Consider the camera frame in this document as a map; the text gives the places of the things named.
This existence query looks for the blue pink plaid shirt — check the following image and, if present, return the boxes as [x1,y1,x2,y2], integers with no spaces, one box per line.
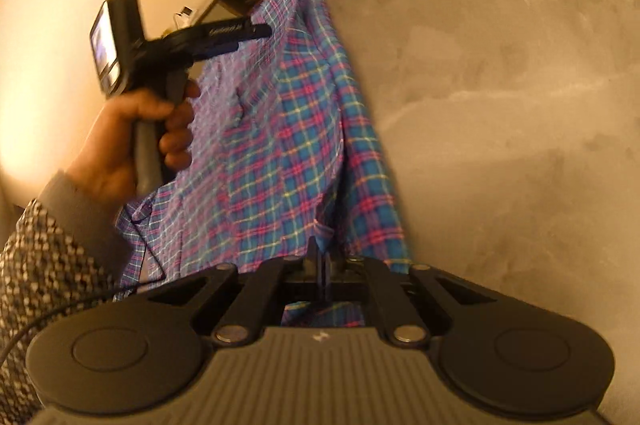
[115,0,414,329]

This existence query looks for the left forearm patterned sleeve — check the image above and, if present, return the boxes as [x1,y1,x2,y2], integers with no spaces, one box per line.
[1,172,132,424]

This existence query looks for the person's left hand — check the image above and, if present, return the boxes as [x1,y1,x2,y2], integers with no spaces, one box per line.
[65,80,201,208]

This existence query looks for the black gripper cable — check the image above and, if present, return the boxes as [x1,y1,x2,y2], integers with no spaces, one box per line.
[0,213,170,363]

